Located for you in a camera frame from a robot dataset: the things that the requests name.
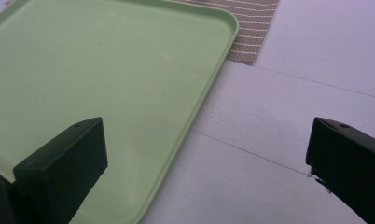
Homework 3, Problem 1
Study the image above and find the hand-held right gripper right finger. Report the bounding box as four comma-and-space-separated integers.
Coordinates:
305, 117, 375, 224

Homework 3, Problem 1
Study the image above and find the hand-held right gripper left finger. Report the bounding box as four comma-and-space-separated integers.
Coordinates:
0, 117, 109, 224

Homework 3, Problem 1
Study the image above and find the light green plastic tray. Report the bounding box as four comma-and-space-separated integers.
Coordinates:
0, 0, 240, 224

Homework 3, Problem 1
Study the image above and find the brown woven placemat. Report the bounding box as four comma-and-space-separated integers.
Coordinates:
179, 0, 281, 65

